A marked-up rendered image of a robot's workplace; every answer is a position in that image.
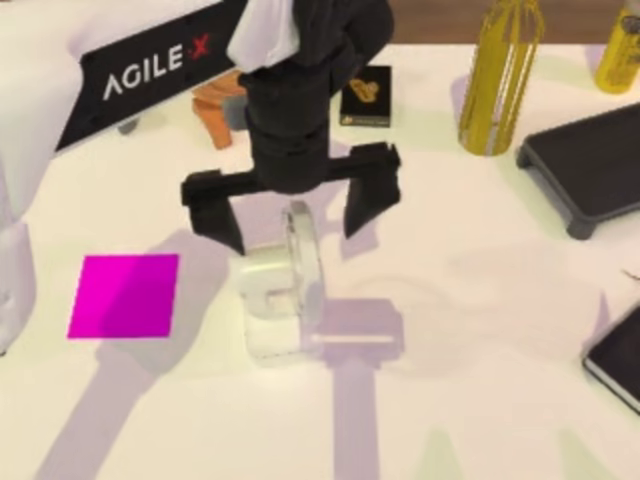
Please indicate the magenta square pad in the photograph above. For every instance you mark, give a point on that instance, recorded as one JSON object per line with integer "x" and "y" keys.
{"x": 125, "y": 297}

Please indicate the orange grey stapler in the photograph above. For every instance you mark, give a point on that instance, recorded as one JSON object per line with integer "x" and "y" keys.
{"x": 215, "y": 110}

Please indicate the black box with gold print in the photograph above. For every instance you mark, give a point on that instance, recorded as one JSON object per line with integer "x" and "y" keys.
{"x": 366, "y": 95}

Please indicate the clear glass mug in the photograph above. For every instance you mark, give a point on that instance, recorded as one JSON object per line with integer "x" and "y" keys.
{"x": 305, "y": 260}

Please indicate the small grey object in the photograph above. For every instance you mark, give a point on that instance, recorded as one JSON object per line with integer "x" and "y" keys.
{"x": 127, "y": 126}

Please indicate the dark grey tray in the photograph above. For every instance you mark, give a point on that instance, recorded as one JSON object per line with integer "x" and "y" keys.
{"x": 595, "y": 165}

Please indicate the yellow bottle with dark print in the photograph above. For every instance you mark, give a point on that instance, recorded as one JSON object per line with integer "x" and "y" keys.
{"x": 620, "y": 50}

